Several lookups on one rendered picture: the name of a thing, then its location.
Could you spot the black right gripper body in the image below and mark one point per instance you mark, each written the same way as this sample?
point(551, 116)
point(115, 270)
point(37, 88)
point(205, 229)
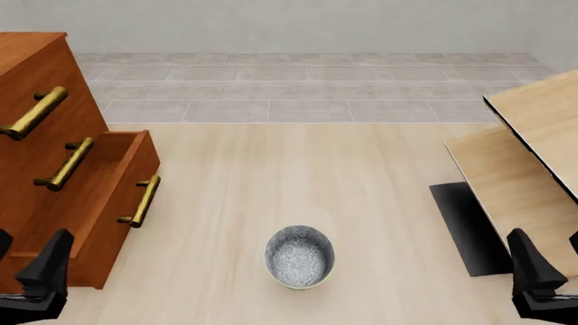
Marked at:
point(546, 309)

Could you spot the flat black panel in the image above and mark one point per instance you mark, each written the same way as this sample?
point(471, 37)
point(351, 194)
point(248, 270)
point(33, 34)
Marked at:
point(469, 230)

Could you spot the grey patterned bowl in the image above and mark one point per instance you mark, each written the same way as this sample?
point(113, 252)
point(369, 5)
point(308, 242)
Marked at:
point(299, 259)

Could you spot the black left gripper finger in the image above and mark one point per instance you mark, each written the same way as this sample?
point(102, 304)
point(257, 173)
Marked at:
point(4, 242)
point(47, 264)

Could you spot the wooden cabinet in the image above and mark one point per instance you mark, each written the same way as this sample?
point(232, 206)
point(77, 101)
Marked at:
point(27, 50)

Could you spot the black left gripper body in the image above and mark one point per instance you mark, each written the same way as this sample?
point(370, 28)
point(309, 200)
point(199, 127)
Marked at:
point(31, 309)

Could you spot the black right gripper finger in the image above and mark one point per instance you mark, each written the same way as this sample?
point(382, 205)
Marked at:
point(533, 267)
point(575, 242)

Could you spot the pale wooden board, black edge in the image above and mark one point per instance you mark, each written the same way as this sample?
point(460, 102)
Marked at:
point(542, 115)

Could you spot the pale wooden board, white edge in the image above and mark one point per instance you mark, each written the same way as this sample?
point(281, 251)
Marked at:
point(506, 176)

